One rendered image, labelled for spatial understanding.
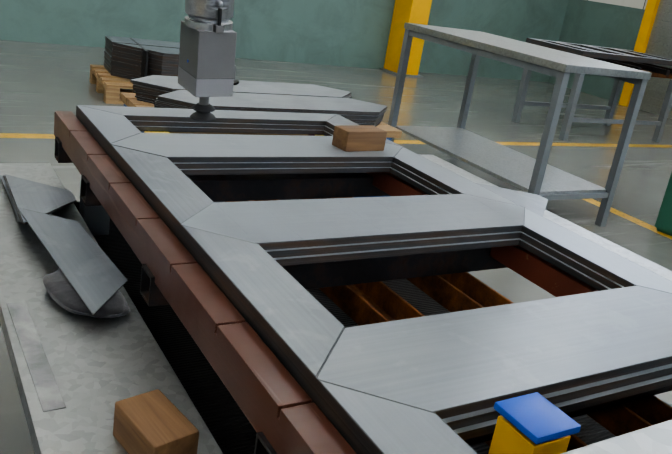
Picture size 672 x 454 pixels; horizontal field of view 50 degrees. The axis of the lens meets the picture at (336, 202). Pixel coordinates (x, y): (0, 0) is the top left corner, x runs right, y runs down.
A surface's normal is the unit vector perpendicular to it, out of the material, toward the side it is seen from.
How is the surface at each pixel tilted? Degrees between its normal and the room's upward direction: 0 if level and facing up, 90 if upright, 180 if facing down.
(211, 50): 93
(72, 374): 0
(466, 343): 0
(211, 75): 93
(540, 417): 0
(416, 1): 90
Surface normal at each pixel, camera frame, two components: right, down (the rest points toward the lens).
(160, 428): 0.15, -0.94
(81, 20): 0.49, 0.35
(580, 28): -0.86, 0.03
